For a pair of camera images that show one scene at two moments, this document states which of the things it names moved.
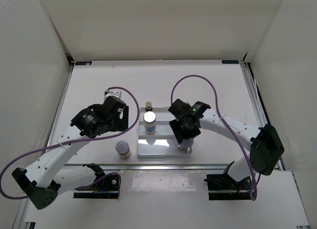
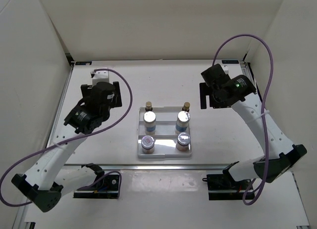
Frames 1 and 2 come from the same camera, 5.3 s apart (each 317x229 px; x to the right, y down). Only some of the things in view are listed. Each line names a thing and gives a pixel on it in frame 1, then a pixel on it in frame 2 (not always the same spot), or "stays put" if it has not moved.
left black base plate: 107,188 stays put
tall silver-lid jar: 149,121 stays put
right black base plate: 224,187 stays put
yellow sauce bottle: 148,106 stays put
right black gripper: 175,128 -> 204,91
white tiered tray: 164,142 stays put
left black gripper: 122,124 -> 117,101
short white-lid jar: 123,148 -> 147,143
